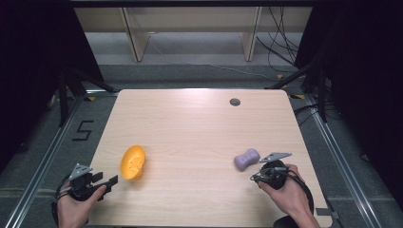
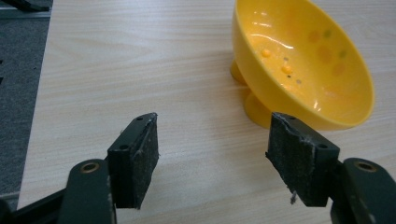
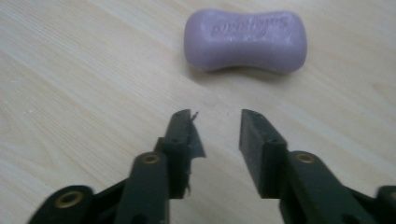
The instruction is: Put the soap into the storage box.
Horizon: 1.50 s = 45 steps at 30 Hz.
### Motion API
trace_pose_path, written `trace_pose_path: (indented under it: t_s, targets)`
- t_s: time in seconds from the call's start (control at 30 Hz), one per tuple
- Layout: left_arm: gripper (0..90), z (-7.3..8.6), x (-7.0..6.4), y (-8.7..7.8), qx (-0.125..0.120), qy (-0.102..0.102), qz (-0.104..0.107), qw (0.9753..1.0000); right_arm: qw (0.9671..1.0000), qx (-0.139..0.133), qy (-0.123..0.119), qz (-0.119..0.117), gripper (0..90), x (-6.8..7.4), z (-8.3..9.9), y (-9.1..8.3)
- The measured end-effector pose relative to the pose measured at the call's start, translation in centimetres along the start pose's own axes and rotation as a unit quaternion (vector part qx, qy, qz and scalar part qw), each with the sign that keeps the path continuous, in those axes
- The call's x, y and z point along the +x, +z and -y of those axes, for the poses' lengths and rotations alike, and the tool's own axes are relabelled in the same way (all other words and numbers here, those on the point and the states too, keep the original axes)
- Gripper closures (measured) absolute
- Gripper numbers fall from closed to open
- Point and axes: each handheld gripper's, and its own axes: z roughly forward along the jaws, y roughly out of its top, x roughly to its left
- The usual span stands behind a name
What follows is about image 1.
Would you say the grey tape strip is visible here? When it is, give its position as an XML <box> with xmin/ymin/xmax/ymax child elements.
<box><xmin>315</xmin><ymin>207</ymin><xmax>340</xmax><ymax>220</ymax></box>

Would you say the light wooden bench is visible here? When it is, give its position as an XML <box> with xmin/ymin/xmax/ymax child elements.
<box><xmin>74</xmin><ymin>6</ymin><xmax>314</xmax><ymax>63</ymax></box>

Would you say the metal floor rail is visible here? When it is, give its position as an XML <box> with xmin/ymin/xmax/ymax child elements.
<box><xmin>303</xmin><ymin>94</ymin><xmax>385</xmax><ymax>228</ymax></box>
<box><xmin>2</xmin><ymin>89</ymin><xmax>119</xmax><ymax>228</ymax></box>

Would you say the yellow perforated bowl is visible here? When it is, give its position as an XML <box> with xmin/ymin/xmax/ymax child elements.
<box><xmin>120</xmin><ymin>144</ymin><xmax>146</xmax><ymax>181</ymax></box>

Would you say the person's right hand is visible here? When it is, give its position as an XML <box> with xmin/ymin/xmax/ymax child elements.
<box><xmin>258</xmin><ymin>163</ymin><xmax>311</xmax><ymax>220</ymax></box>

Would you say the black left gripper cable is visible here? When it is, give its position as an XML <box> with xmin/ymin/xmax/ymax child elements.
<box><xmin>50</xmin><ymin>173</ymin><xmax>74</xmax><ymax>227</ymax></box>

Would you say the black round object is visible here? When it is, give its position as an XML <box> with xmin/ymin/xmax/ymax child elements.
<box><xmin>272</xmin><ymin>215</ymin><xmax>300</xmax><ymax>228</ymax></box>

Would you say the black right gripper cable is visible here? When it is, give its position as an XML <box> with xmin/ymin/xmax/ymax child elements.
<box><xmin>273</xmin><ymin>166</ymin><xmax>316</xmax><ymax>217</ymax></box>

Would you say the bundle of black cables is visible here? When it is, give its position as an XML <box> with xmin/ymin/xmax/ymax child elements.
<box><xmin>255</xmin><ymin>6</ymin><xmax>302</xmax><ymax>74</ymax></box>

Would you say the person's left hand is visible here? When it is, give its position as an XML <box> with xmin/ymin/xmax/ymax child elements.
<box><xmin>56</xmin><ymin>184</ymin><xmax>107</xmax><ymax>228</ymax></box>

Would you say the black tripod stand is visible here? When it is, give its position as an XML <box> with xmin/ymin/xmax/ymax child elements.
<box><xmin>56</xmin><ymin>66</ymin><xmax>119</xmax><ymax>128</ymax></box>
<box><xmin>265</xmin><ymin>58</ymin><xmax>332</xmax><ymax>124</ymax></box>

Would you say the purple bone-shaped soap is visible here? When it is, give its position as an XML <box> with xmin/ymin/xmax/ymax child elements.
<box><xmin>233</xmin><ymin>148</ymin><xmax>261</xmax><ymax>173</ymax></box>

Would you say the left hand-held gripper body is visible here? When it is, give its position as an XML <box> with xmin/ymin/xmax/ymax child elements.
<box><xmin>67</xmin><ymin>162</ymin><xmax>106</xmax><ymax>202</ymax></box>

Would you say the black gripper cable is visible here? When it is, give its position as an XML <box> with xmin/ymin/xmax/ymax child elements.
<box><xmin>50</xmin><ymin>173</ymin><xmax>74</xmax><ymax>227</ymax></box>
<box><xmin>273</xmin><ymin>166</ymin><xmax>316</xmax><ymax>217</ymax></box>

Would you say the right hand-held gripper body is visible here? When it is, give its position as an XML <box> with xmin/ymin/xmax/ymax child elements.
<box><xmin>259</xmin><ymin>152</ymin><xmax>294</xmax><ymax>191</ymax></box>

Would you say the black curtain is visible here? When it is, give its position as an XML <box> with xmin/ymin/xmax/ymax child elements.
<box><xmin>0</xmin><ymin>0</ymin><xmax>106</xmax><ymax>174</ymax></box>
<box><xmin>294</xmin><ymin>0</ymin><xmax>403</xmax><ymax>203</ymax></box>

